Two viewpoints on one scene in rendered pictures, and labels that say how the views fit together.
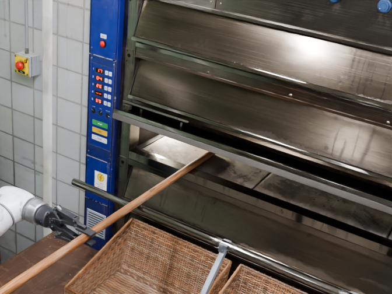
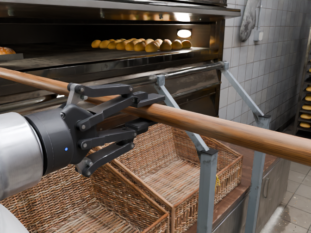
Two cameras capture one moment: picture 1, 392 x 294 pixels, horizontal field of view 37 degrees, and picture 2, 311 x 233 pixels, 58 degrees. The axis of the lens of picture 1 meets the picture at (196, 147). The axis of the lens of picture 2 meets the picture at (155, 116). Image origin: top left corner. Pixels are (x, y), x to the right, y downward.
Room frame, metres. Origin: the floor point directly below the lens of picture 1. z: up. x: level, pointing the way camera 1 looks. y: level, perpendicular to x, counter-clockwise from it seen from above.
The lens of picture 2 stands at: (1.56, 0.78, 1.33)
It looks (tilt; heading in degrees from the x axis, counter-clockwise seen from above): 18 degrees down; 283
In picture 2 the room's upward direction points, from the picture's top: straight up
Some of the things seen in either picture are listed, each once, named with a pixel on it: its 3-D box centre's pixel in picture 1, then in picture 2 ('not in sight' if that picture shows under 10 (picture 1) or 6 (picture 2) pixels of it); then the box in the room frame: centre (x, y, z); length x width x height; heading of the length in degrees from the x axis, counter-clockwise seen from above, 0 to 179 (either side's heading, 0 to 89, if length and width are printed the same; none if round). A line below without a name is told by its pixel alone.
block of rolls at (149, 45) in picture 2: not in sight; (141, 44); (2.13, -1.21, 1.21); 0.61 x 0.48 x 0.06; 153
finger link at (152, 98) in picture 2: (86, 230); (145, 100); (1.68, 0.34, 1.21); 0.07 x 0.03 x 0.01; 62
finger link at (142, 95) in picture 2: (80, 223); (133, 91); (1.69, 0.37, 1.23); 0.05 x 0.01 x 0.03; 62
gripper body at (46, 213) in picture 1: (52, 219); (63, 136); (1.75, 0.48, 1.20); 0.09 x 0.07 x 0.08; 62
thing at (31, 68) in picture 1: (27, 63); not in sight; (2.66, 0.86, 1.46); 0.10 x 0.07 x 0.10; 63
